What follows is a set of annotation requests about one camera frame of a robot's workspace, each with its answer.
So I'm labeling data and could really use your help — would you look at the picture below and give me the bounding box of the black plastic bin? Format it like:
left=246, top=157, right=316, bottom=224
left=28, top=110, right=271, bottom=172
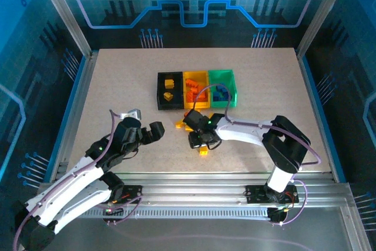
left=157, top=71, right=186, bottom=111

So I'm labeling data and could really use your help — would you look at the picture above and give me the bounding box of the yellow plastic bin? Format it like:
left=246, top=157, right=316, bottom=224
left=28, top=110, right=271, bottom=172
left=183, top=70, right=212, bottom=109

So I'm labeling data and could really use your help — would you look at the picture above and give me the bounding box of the green plastic bin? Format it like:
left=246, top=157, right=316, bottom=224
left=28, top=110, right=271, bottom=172
left=207, top=69, right=239, bottom=109

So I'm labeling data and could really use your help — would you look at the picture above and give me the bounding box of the blue table edge trim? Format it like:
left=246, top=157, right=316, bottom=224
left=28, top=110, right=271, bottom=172
left=46, top=55, right=89, bottom=180
left=300, top=53, right=347, bottom=183

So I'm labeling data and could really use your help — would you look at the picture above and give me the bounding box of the small controller board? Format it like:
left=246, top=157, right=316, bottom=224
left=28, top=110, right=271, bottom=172
left=266, top=206, right=291, bottom=227
left=102, top=205, right=124, bottom=226

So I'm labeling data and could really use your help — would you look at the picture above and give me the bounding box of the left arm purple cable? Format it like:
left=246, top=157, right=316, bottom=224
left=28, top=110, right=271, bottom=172
left=13, top=109, right=123, bottom=251

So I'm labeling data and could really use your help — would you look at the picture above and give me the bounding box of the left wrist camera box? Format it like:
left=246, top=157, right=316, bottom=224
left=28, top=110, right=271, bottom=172
left=119, top=109, right=142, bottom=121

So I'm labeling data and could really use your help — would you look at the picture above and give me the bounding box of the aluminium frame beam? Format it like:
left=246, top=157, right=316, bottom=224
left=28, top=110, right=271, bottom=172
left=38, top=171, right=353, bottom=209

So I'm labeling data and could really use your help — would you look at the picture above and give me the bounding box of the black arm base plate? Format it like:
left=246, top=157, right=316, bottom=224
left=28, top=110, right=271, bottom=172
left=111, top=185, right=144, bottom=205
left=245, top=185, right=300, bottom=205

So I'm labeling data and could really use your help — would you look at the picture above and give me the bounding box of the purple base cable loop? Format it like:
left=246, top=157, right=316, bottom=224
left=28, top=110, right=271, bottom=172
left=96, top=195, right=143, bottom=226
left=271, top=179, right=309, bottom=227

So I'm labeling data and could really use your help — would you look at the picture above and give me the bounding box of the aluminium table side rail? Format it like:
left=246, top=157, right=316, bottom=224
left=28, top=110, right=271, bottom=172
left=52, top=51, right=99, bottom=182

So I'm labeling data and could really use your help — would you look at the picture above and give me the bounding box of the slotted grey cable duct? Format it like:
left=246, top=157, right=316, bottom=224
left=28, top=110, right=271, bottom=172
left=79, top=207, right=274, bottom=220

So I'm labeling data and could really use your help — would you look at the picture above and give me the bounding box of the aluminium corner post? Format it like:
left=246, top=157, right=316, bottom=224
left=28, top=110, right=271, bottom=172
left=31, top=0, right=93, bottom=58
left=296, top=0, right=355, bottom=58

